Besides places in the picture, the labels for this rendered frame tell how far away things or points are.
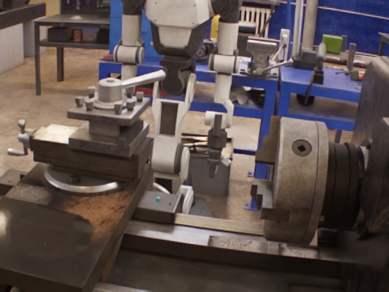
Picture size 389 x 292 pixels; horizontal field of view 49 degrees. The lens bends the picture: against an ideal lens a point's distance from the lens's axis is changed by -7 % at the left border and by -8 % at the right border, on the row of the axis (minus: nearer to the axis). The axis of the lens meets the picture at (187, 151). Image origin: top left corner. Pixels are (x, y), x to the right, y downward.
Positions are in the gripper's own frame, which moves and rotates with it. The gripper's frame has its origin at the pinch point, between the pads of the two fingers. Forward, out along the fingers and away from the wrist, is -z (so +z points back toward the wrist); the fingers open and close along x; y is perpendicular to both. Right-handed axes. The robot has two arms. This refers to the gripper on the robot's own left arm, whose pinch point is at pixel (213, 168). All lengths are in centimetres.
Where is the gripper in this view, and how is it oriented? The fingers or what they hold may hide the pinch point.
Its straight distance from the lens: 212.6
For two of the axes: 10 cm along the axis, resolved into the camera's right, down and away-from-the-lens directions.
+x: -1.7, 2.0, -9.6
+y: 9.8, 1.3, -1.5
